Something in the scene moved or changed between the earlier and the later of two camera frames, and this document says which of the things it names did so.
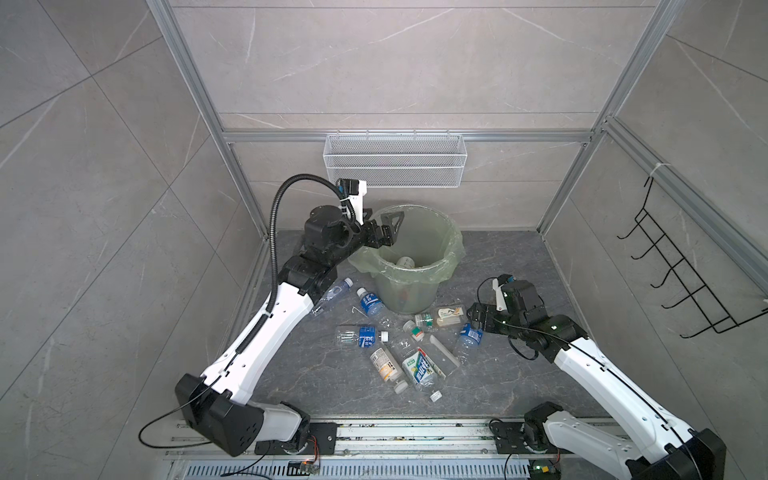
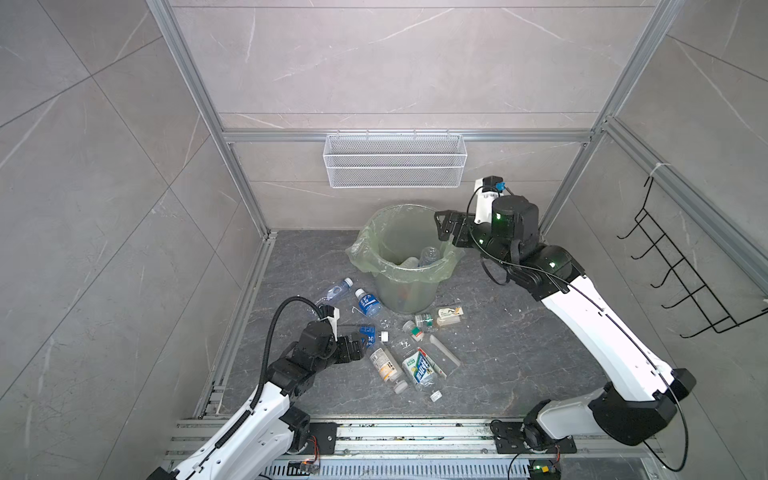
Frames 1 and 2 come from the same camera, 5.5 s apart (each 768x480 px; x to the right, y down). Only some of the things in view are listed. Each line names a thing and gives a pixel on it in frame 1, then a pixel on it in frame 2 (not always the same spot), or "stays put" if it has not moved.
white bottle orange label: [388, 370] stays put
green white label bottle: [420, 370] stays put
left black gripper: [385, 234] -> [347, 354]
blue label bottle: [370, 303] stays put
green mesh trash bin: [408, 272] stays put
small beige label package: [449, 316] stays put
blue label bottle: [466, 347] -> [429, 255]
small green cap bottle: [416, 333] stays put
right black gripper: [489, 310] -> [465, 222]
